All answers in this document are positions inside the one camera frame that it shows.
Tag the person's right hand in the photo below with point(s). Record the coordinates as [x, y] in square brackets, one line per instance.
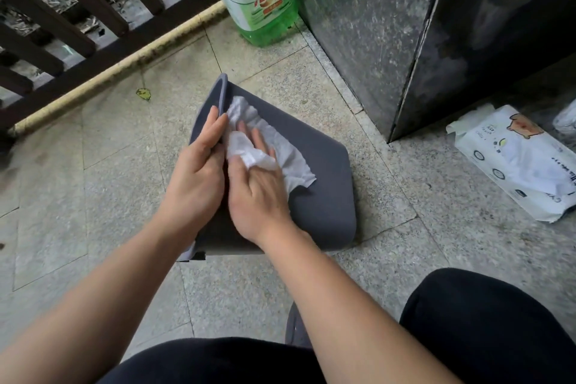
[261, 203]

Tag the person's left hand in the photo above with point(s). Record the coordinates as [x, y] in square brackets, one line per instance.
[193, 190]

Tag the white wet wipe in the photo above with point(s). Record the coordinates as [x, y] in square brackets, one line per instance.
[288, 158]

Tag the grey plastic waste bin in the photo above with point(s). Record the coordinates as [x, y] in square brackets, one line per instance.
[324, 199]

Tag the person's right forearm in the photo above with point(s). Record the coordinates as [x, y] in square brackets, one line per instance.
[351, 320]

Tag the person's left forearm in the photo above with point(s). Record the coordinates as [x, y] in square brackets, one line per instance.
[99, 302]

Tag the person's black shoe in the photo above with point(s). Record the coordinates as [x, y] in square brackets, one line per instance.
[294, 329]

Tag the person's black trousers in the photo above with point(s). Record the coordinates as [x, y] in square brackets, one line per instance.
[472, 329]

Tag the white wet wipe pack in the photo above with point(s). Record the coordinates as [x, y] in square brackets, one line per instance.
[517, 163]

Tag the yellow fallen leaf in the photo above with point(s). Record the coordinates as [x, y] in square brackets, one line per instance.
[143, 94]

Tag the beige pipe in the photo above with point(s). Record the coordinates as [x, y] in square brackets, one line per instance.
[117, 68]

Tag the dark wooden railing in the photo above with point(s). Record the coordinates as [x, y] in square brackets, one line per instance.
[112, 53]

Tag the dark granite pillar base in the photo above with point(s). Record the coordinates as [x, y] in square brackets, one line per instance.
[360, 28]

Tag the white paper cup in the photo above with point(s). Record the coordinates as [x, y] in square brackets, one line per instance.
[567, 120]

